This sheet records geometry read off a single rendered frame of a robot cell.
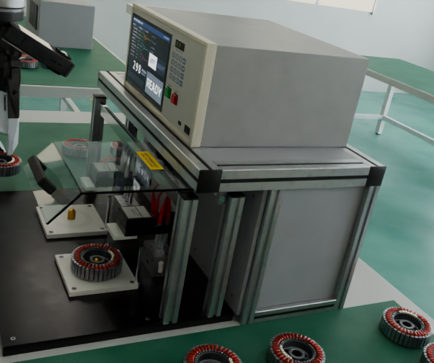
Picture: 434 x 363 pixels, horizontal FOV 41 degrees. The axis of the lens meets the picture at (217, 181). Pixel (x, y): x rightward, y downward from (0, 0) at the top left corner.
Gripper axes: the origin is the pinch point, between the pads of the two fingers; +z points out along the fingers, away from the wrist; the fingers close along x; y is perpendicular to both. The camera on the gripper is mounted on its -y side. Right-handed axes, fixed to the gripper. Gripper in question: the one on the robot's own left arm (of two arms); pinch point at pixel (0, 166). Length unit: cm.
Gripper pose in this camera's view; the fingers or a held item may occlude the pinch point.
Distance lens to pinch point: 174.0
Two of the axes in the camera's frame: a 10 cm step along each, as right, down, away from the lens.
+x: 0.0, 3.9, -9.2
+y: -9.4, 3.2, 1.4
